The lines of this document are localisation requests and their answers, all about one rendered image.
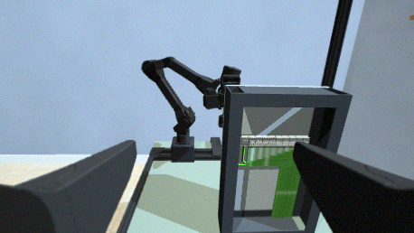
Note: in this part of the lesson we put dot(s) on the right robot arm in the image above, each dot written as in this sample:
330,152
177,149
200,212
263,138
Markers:
154,70

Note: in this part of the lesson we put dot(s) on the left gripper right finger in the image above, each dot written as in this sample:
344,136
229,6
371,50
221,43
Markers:
355,197

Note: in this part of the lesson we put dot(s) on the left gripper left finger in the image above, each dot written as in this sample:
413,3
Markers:
81,197

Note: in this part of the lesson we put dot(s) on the white row of network jacks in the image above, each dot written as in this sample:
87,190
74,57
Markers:
272,139

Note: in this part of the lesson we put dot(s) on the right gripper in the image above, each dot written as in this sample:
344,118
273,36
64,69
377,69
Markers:
226,80

